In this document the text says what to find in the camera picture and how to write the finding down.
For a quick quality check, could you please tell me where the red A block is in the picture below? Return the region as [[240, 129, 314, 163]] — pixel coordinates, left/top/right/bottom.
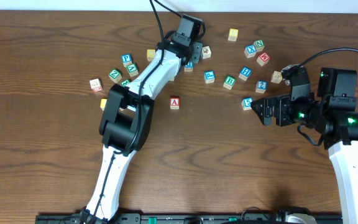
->
[[170, 97, 180, 110]]

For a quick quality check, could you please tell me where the blue 2 block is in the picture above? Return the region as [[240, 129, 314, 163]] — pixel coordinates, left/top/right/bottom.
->
[[255, 80, 267, 93]]

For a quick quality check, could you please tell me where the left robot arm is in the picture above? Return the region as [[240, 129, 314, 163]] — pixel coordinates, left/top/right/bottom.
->
[[80, 14, 205, 223]]

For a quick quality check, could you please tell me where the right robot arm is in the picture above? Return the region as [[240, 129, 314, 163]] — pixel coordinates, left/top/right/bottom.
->
[[250, 67, 358, 223]]

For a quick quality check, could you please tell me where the white picture block centre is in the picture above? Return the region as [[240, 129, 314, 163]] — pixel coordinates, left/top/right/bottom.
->
[[201, 46, 211, 60]]

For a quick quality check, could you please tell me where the blue D block middle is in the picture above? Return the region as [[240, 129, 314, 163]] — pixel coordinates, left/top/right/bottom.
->
[[184, 62, 194, 72]]

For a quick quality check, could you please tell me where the yellow block upper left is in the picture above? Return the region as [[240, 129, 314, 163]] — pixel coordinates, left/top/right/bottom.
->
[[147, 49, 156, 62]]

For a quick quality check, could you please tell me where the yellow block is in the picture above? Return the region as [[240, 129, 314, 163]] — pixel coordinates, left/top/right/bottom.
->
[[228, 29, 239, 42], [147, 49, 156, 62], [100, 98, 107, 111]]

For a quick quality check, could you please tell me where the blue P block centre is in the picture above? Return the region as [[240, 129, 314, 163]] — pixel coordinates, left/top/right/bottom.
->
[[204, 70, 216, 84]]

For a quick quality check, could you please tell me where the blue p block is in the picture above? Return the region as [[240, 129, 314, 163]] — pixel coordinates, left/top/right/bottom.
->
[[121, 54, 133, 67], [204, 70, 216, 84]]

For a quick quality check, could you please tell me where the yellow block top right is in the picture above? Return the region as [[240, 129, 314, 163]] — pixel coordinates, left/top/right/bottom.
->
[[228, 29, 239, 42]]

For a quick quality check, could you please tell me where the green B block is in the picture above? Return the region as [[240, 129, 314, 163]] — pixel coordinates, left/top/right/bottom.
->
[[223, 75, 236, 90]]

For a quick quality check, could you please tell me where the blue P block left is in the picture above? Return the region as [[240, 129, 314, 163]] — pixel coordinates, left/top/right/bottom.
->
[[121, 54, 133, 67]]

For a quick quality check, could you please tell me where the white block far right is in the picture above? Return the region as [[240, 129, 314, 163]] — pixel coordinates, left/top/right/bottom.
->
[[271, 71, 283, 84]]

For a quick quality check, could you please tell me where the blue X block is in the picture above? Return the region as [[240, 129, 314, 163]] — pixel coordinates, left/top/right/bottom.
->
[[244, 45, 257, 58]]

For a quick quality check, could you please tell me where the blue H block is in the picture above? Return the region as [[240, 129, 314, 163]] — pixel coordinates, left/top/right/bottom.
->
[[239, 67, 252, 81]]

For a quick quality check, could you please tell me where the green N block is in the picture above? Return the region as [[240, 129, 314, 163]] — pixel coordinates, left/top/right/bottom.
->
[[254, 40, 265, 52]]

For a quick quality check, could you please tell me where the green R block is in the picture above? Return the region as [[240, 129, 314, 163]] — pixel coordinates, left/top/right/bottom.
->
[[121, 79, 131, 87]]

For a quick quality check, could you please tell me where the green Z block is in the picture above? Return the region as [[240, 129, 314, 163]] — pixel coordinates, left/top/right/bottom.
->
[[109, 69, 122, 83]]

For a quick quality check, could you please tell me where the red M block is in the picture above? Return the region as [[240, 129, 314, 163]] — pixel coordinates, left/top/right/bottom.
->
[[257, 52, 270, 67]]

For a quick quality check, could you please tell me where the blue 5 block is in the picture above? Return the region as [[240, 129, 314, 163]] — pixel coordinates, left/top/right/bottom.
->
[[241, 97, 253, 111]]

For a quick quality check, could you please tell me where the white red picture block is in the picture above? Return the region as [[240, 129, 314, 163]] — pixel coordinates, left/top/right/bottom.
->
[[89, 78, 103, 92]]

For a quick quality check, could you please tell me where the yellow block far left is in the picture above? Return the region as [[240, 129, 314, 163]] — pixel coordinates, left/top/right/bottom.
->
[[100, 98, 107, 111]]

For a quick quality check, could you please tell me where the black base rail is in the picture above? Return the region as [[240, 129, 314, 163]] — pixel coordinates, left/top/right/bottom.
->
[[35, 212, 343, 224]]

